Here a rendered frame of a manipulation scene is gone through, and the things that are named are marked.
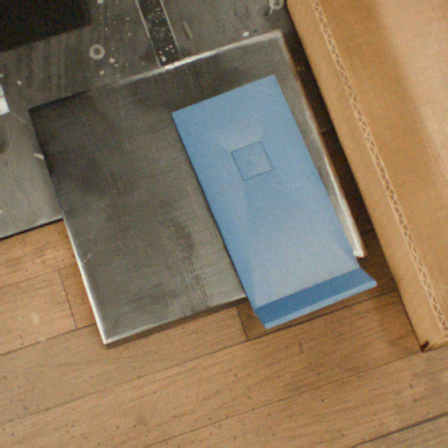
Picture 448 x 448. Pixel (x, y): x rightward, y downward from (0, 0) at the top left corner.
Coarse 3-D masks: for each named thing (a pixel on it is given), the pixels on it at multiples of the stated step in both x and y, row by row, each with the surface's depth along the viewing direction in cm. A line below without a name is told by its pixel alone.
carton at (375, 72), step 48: (288, 0) 79; (336, 0) 80; (384, 0) 80; (432, 0) 80; (336, 48) 72; (384, 48) 79; (432, 48) 79; (336, 96) 74; (384, 96) 78; (432, 96) 78; (384, 144) 77; (432, 144) 77; (384, 192) 70; (432, 192) 76; (384, 240) 74; (432, 240) 75; (432, 288) 68; (432, 336) 70
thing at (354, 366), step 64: (0, 256) 75; (64, 256) 75; (0, 320) 74; (64, 320) 74; (256, 320) 74; (320, 320) 74; (384, 320) 75; (0, 384) 73; (64, 384) 73; (128, 384) 73; (192, 384) 73; (256, 384) 73; (320, 384) 73; (384, 384) 73
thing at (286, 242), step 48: (240, 96) 76; (192, 144) 75; (240, 144) 75; (288, 144) 75; (240, 192) 74; (288, 192) 74; (240, 240) 73; (288, 240) 73; (336, 240) 73; (288, 288) 73; (336, 288) 71
